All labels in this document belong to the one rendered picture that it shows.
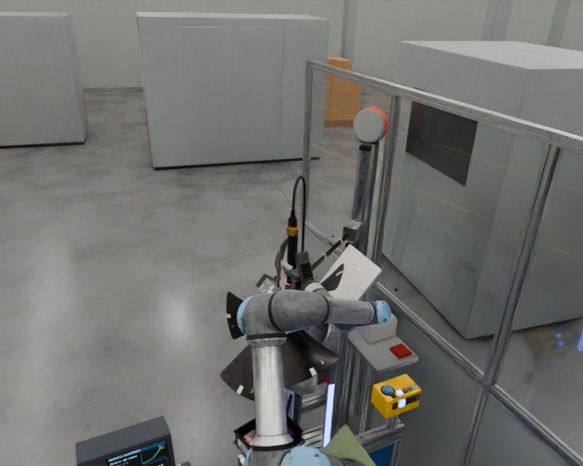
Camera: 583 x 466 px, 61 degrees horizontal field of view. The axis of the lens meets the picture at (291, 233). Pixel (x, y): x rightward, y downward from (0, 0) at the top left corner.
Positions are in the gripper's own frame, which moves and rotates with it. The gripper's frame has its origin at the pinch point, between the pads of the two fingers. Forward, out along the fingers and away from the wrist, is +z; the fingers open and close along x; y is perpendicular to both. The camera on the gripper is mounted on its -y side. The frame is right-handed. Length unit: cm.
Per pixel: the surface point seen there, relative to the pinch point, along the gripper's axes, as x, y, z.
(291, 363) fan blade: -7.2, 33.7, -19.7
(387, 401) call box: 21, 42, -44
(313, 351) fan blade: 2.4, 31.4, -19.3
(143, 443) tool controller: -65, 24, -43
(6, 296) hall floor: -135, 151, 270
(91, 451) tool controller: -79, 24, -39
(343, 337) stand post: 33, 53, 6
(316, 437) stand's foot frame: 34, 142, 25
